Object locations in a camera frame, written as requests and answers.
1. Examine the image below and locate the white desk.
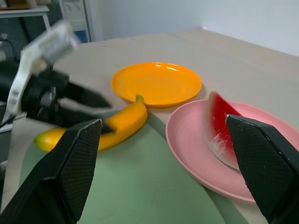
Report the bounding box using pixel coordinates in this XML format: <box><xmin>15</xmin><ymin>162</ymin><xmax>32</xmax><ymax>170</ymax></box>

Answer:
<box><xmin>0</xmin><ymin>5</ymin><xmax>51</xmax><ymax>32</ymax></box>

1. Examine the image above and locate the green plate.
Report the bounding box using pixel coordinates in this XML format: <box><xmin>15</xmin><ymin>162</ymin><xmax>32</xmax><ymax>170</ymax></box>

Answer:
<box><xmin>18</xmin><ymin>111</ymin><xmax>249</xmax><ymax>224</ymax></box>

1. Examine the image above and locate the yellow banana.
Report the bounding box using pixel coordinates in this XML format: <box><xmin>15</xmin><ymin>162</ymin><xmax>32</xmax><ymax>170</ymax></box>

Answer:
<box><xmin>34</xmin><ymin>94</ymin><xmax>149</xmax><ymax>153</ymax></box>

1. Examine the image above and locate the yellow plate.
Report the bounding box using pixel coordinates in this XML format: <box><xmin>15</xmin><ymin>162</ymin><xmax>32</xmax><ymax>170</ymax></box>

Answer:
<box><xmin>110</xmin><ymin>61</ymin><xmax>203</xmax><ymax>109</ymax></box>

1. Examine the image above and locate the pink plate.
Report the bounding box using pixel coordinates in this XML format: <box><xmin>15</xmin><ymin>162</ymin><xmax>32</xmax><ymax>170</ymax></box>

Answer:
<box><xmin>165</xmin><ymin>98</ymin><xmax>299</xmax><ymax>203</ymax></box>

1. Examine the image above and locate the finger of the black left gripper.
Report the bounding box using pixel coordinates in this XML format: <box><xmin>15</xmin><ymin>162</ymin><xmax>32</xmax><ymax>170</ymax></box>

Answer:
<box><xmin>53</xmin><ymin>100</ymin><xmax>117</xmax><ymax>135</ymax></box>
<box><xmin>64</xmin><ymin>82</ymin><xmax>112</xmax><ymax>109</ymax></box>

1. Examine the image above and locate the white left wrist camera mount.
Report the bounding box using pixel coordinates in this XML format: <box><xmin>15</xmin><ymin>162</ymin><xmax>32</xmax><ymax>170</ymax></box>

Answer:
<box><xmin>6</xmin><ymin>20</ymin><xmax>81</xmax><ymax>115</ymax></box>

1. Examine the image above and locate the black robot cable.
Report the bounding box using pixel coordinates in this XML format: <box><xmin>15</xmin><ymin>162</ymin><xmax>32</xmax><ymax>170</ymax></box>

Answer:
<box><xmin>0</xmin><ymin>38</ymin><xmax>18</xmax><ymax>63</ymax></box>

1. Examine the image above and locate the red watermelon slice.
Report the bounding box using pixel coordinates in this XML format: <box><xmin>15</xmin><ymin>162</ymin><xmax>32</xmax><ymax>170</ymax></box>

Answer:
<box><xmin>202</xmin><ymin>91</ymin><xmax>244</xmax><ymax>171</ymax></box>

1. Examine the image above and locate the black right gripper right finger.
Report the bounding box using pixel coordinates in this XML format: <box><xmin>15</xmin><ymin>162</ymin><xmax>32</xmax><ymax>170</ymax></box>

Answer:
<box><xmin>225</xmin><ymin>114</ymin><xmax>299</xmax><ymax>224</ymax></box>

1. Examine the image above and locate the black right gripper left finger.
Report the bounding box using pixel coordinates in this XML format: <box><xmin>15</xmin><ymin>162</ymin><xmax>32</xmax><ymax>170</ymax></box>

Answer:
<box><xmin>0</xmin><ymin>119</ymin><xmax>104</xmax><ymax>224</ymax></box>

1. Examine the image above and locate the white cabinet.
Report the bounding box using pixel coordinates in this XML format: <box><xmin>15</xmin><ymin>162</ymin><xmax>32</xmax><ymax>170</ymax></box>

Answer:
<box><xmin>57</xmin><ymin>0</ymin><xmax>104</xmax><ymax>44</ymax></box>

